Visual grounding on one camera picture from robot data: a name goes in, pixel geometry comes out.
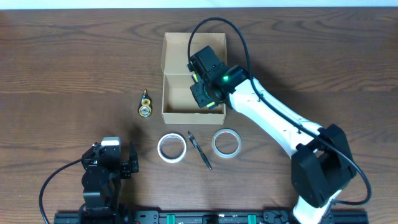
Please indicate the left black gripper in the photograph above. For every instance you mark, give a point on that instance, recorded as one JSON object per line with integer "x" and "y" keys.
{"x": 133, "y": 166}

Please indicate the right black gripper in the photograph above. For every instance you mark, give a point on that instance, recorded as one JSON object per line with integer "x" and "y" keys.
{"x": 199, "y": 99}

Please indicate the white tape roll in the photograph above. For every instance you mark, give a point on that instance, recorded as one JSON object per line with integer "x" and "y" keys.
{"x": 163, "y": 155}

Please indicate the clear tape roll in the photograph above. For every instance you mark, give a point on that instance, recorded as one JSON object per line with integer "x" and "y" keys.
{"x": 231, "y": 132}

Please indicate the yellow black correction tape dispenser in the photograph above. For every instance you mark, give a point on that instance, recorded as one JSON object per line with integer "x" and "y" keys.
{"x": 145, "y": 105}

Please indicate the black ballpoint pen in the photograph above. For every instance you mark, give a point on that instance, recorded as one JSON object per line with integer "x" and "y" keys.
{"x": 197, "y": 146}

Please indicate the yellow highlighter pen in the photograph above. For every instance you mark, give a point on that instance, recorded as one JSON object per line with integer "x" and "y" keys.
{"x": 199, "y": 92}

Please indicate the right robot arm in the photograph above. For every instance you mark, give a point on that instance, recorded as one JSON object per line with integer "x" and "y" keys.
{"x": 321, "y": 161}

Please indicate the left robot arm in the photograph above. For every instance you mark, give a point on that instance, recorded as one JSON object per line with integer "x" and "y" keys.
{"x": 104, "y": 171}

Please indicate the open cardboard box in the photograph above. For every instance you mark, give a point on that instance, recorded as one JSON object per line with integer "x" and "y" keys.
{"x": 178, "y": 104}

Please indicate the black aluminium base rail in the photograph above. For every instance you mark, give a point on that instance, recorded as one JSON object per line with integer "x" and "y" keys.
{"x": 270, "y": 216}

